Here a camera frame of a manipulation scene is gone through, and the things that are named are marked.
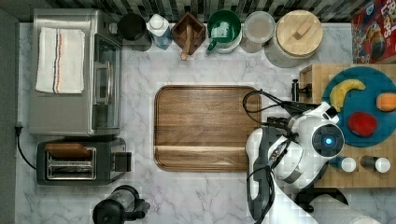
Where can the wooden utensil holder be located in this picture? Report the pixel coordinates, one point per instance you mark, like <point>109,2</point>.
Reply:
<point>198,32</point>

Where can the green mug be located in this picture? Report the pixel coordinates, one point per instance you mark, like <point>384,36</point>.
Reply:
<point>223,26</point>

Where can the red apple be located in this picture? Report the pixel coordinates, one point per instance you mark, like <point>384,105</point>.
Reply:
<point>362,124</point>

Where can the orange fruit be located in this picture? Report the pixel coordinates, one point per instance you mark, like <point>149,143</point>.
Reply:
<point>386,101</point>

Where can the black cup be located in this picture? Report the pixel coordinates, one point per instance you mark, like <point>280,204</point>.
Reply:
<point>132,29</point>

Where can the brown toast slice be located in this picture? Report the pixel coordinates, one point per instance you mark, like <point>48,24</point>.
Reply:
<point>68,151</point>

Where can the black two-slot toaster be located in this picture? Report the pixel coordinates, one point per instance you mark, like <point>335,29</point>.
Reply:
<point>108,162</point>

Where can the glass jar of grains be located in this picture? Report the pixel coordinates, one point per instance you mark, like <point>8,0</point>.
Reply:
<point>259,27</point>

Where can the ceramic jar wooden lid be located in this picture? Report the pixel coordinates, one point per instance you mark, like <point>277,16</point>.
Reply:
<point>297,37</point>

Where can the wooden spoon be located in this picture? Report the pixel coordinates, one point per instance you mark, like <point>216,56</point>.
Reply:
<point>185,52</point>

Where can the yellow banana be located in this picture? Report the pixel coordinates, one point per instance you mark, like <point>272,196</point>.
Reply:
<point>339,92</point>

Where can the red cereal box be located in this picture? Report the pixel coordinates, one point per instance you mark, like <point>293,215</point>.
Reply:
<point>374,33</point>

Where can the glass french press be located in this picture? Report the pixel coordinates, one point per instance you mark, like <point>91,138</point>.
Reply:
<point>123,204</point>

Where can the black drawer handle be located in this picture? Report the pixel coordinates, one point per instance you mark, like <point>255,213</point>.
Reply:
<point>296,91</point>

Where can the stainless toaster oven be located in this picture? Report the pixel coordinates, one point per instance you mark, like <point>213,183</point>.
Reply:
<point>95,111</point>

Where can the grey shaker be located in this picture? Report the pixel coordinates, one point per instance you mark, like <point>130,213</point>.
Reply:
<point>376,164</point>

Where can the white striped towel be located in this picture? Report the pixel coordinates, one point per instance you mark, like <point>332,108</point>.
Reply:
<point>60,61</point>

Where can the blue shaker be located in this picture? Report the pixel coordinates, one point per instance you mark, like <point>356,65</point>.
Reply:
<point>345,164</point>

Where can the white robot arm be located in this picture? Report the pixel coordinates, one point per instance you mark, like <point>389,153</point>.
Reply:
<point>285,160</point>

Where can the wooden cutting board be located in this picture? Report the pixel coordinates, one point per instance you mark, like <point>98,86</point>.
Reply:
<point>202,128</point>

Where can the teal plate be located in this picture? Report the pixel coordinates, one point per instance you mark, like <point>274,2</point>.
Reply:
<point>375,82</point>

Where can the white blue bottle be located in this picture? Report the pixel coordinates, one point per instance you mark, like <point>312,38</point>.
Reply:
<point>160,31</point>

